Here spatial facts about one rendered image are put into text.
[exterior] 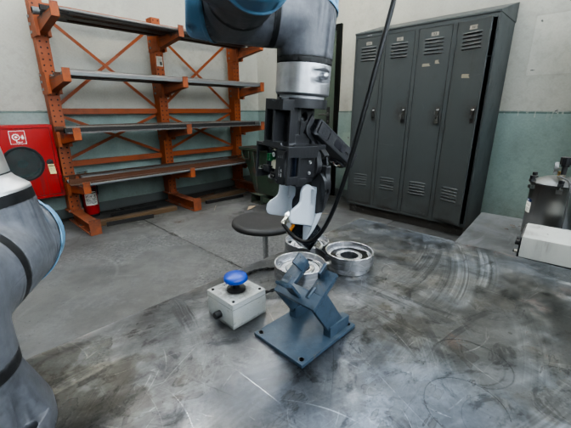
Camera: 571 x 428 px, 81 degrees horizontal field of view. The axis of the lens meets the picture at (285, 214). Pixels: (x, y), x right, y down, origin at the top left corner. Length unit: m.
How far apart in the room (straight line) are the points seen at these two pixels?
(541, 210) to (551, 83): 2.37
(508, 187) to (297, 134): 3.42
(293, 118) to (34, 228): 0.35
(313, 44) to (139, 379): 0.48
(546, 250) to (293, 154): 0.97
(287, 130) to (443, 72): 3.00
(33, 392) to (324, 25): 0.53
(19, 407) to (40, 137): 3.61
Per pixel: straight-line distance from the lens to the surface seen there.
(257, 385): 0.48
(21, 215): 0.51
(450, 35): 3.45
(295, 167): 0.46
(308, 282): 0.64
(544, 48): 3.78
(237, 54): 4.93
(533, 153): 3.75
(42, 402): 0.48
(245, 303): 0.56
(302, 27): 0.47
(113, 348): 0.58
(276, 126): 0.47
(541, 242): 1.27
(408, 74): 3.54
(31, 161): 3.99
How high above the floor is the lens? 1.14
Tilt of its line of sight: 17 degrees down
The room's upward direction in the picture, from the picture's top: straight up
